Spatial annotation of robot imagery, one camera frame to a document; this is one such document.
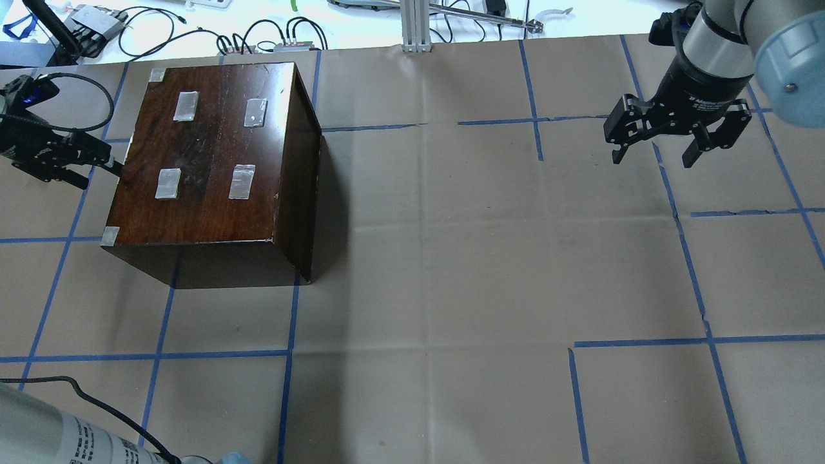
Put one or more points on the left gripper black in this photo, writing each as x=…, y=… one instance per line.
x=19, y=143

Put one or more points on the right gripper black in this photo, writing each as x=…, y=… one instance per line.
x=701, y=91

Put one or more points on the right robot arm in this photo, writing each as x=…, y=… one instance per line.
x=786, y=39

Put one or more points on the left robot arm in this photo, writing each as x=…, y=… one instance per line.
x=34, y=431

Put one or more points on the dark wooden drawer box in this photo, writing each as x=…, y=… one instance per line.
x=219, y=187

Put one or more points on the green handled reacher tool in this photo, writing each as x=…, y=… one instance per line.
x=532, y=26

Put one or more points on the aluminium frame post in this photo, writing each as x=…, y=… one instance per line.
x=415, y=26

